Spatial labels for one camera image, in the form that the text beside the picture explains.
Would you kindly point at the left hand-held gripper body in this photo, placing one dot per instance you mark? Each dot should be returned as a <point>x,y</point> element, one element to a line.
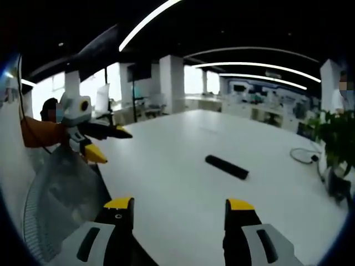
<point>73,110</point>

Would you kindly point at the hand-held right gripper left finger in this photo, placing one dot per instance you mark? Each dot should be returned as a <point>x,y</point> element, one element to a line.
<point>116,230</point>

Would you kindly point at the green potted plant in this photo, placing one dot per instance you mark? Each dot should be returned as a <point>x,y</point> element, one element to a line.
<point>334,135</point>

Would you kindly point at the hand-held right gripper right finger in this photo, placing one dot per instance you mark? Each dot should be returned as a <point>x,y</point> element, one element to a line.
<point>244,230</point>

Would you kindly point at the black remote control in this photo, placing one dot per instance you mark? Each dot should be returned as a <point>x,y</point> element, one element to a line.
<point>227,167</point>

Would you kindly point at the black floor stand pole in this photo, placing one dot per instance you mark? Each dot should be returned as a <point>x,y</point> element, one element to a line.
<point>134,94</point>

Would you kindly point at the grey mesh office chair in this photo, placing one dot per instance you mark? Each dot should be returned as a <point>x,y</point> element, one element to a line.
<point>63,199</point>

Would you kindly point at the white office desks row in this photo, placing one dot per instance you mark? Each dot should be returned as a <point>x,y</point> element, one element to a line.
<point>260,106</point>

